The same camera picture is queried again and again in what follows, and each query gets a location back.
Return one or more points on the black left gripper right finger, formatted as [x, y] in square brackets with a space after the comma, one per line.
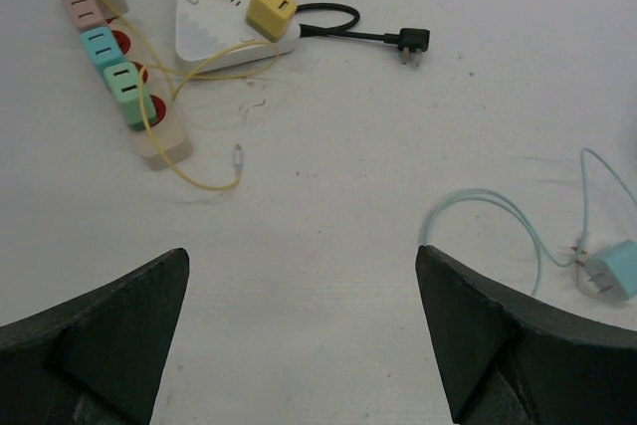
[507, 358]

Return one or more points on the green cube charger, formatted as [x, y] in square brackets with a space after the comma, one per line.
[126, 88]

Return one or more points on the light blue usb charger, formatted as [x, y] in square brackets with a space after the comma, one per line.
[608, 274]

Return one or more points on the beige power strip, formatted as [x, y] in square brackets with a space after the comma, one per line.
[166, 139]

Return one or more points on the yellow cube charger front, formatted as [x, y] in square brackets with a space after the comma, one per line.
[271, 18]

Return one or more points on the teal cube charger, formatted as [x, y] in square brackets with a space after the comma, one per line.
[102, 47]

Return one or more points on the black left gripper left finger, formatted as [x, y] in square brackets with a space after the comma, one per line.
[99, 357]

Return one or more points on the white triangular power strip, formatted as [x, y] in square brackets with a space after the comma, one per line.
[215, 35]

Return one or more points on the pink cube charger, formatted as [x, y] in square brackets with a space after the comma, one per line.
[85, 14]

